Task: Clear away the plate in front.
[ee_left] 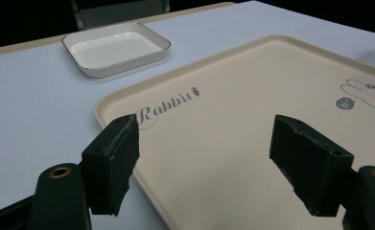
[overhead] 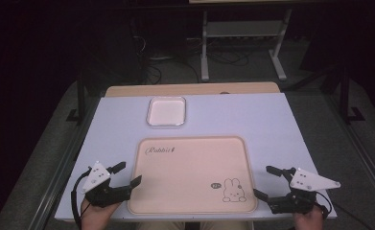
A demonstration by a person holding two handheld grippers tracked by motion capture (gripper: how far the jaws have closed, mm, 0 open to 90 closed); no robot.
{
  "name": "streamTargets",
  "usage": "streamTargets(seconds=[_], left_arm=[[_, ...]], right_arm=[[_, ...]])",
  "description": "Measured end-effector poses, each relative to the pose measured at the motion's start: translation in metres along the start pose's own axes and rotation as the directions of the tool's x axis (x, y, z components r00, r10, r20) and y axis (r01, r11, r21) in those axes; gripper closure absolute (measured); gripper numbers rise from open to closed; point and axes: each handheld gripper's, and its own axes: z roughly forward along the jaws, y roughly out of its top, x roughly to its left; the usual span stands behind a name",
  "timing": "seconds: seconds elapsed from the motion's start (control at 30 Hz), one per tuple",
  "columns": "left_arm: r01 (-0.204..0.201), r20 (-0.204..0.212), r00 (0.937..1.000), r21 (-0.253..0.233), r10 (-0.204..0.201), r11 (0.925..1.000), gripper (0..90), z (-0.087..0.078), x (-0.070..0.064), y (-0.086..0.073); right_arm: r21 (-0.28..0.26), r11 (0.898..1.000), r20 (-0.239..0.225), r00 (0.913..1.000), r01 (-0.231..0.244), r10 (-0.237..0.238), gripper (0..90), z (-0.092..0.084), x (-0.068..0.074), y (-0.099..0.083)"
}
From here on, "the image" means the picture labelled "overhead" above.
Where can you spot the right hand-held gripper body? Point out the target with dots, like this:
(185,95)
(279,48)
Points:
(306,182)

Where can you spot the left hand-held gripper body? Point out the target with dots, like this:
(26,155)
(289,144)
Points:
(102,193)

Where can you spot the person's left hand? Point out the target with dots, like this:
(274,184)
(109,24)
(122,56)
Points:
(95,217)

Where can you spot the person's right hand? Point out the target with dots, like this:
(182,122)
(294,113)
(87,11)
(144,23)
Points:
(309,221)

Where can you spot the pink tray with rabbit print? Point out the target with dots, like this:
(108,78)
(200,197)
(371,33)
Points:
(188,172)

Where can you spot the white square dish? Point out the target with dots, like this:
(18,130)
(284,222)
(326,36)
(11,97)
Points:
(166,111)

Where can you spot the black metal stand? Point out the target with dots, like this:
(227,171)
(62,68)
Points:
(81,99)
(345,96)

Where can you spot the wooden table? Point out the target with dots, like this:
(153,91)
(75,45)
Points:
(175,89)

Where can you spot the white metal stand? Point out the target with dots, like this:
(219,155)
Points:
(204,64)

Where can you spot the aluminium rail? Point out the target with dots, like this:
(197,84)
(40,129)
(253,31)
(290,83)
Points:
(60,172)
(364,156)

